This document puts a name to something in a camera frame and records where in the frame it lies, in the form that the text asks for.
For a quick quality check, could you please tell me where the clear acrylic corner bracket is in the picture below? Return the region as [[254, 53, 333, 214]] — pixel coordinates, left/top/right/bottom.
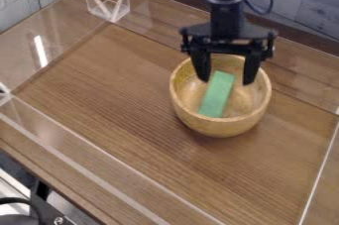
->
[[85, 0, 129, 23]]

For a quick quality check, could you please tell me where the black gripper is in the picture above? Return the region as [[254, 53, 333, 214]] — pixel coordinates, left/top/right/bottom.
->
[[178, 0, 276, 85]]

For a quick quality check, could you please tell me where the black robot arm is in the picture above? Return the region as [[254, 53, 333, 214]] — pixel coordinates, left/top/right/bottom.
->
[[178, 0, 276, 85]]

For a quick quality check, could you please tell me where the green rectangular stick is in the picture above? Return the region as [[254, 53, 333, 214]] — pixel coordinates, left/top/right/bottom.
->
[[198, 70, 236, 118]]

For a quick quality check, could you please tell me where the clear acrylic front wall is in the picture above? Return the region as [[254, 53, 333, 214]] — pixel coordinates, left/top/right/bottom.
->
[[0, 94, 226, 225]]

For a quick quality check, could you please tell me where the black table leg bracket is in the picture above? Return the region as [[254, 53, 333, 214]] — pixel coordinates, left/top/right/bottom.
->
[[30, 180, 74, 225]]

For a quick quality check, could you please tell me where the black cable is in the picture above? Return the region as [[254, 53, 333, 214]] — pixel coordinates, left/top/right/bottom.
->
[[0, 196, 33, 217]]

